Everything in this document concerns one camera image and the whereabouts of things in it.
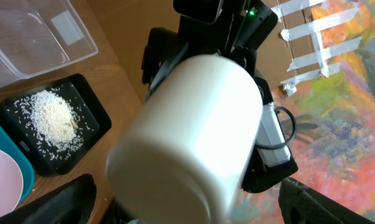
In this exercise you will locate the clear plastic waste bin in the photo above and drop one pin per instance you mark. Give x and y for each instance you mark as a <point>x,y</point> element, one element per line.
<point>37,37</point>

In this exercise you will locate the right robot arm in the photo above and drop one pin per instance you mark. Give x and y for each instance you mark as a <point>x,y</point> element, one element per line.
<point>235,30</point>

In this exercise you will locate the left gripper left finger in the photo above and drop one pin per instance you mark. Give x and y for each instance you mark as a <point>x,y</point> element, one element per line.
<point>71,203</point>

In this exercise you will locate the white cup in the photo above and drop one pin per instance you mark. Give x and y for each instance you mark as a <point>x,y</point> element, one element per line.
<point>184,156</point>

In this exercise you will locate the small white plate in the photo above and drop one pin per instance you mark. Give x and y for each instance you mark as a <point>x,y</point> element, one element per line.
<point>11,184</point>

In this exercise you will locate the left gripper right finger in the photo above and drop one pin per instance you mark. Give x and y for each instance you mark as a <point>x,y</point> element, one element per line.
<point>300,204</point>

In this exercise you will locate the teal serving tray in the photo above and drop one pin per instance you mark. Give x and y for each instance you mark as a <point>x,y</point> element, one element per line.
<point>10,148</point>

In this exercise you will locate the pile of white rice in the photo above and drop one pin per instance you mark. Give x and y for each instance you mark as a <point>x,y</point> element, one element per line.
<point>57,128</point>

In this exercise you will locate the black food waste tray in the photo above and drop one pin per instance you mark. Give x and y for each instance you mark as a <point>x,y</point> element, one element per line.
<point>89,114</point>

